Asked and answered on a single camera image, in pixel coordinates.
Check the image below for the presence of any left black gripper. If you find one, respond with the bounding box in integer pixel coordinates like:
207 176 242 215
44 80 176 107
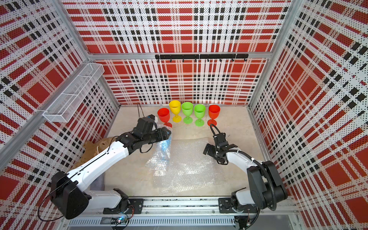
143 127 172 145

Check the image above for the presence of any red glass bundle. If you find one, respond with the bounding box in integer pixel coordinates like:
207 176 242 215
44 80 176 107
157 108 173 127

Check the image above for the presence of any light blue glass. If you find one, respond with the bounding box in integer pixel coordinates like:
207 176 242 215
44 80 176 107
146 137 172 176

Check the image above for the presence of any yellow plastic wine glass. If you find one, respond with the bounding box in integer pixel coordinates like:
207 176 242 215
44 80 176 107
169 100 182 123

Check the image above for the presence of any red plastic wine glass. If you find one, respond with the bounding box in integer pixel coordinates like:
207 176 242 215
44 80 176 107
208 104 220 126

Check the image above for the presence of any green glass bundle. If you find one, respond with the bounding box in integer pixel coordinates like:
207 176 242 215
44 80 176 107
194 104 206 127

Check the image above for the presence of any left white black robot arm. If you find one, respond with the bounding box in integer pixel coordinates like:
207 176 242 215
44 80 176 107
47 115 171 219

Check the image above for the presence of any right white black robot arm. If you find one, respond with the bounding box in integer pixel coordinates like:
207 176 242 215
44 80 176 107
203 132 288 212

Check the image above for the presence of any brown teddy bear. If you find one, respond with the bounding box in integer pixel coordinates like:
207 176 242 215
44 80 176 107
71 137 116 170

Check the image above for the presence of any green circuit board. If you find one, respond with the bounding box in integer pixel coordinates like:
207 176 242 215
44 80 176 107
110 216 129 227

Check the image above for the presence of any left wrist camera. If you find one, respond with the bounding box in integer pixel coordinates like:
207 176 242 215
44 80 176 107
146 115 158 123

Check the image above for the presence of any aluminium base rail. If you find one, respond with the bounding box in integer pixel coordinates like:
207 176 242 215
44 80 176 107
58 196 304 230

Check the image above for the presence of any white wire mesh basket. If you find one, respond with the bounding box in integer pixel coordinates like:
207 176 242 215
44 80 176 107
43 63 104 123

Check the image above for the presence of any black wall hook rail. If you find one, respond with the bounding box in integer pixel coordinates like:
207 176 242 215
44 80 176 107
155 54 249 61

